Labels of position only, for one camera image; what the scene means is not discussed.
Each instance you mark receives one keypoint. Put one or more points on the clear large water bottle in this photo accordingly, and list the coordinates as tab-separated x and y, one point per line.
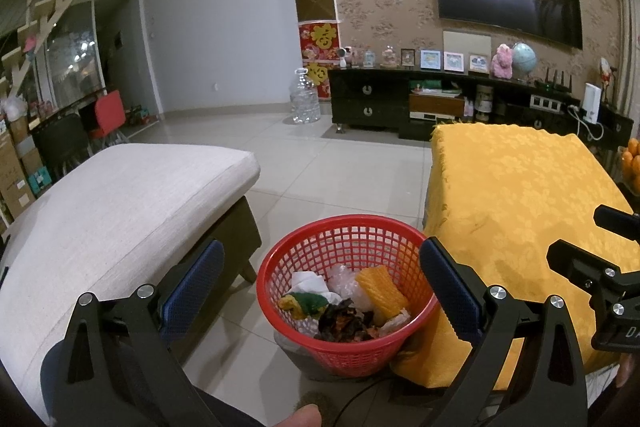
304	98

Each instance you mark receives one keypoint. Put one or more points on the dark dried peel trash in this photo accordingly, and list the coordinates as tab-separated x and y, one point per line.
344	323

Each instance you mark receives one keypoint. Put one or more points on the clear plastic bag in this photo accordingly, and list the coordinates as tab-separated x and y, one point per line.
342	280

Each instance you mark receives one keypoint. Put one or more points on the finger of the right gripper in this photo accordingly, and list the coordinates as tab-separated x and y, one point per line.
583	269
618	222

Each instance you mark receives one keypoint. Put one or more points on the white power strip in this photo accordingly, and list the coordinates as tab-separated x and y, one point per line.
546	104

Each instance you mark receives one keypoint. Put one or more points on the operator thumb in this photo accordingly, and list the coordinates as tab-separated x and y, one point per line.
307	416

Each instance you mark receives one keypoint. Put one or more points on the red festive wall poster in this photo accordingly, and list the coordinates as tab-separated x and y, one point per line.
319	45

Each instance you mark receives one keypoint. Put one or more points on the red plastic trash basket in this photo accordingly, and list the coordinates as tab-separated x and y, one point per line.
360	242

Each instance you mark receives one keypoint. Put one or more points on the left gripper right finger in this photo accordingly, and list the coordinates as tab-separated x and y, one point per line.
524	367

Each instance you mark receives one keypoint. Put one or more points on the yellow foam fruit net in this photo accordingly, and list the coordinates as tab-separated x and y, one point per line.
385	297

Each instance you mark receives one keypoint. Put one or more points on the white cushioned sofa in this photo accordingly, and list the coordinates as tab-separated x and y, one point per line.
121	219

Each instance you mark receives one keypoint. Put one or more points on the yellow patterned tablecloth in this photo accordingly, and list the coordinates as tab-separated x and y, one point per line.
499	195

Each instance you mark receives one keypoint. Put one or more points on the light blue globe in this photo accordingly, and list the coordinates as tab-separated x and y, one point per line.
524	60

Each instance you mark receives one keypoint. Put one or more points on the black tv cabinet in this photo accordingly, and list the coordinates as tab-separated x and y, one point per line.
412	101

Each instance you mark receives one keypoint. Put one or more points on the red chair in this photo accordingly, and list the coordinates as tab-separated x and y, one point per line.
110	115

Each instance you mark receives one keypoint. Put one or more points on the white paper wrapper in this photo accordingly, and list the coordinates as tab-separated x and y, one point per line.
308	282

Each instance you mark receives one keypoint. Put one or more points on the pink plush toy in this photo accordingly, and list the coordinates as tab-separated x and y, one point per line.
502	62

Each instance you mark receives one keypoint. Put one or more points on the glass bowl of oranges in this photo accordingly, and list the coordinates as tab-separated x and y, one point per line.
630	166

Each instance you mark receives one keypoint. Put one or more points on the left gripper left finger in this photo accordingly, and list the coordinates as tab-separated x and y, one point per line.
114	366

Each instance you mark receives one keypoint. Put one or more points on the white router box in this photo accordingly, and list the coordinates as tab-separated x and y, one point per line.
591	102

